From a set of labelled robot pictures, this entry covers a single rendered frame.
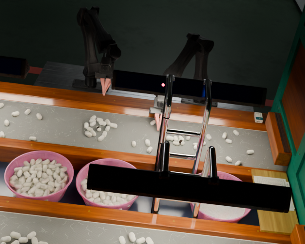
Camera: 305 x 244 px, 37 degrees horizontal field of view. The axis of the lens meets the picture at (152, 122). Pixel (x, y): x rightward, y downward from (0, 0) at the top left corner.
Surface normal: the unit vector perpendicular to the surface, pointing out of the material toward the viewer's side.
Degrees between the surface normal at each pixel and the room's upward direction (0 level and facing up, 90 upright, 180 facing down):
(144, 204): 0
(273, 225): 0
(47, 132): 0
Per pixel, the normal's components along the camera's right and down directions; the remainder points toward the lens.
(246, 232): 0.10, -0.79
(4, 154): -0.07, 0.60
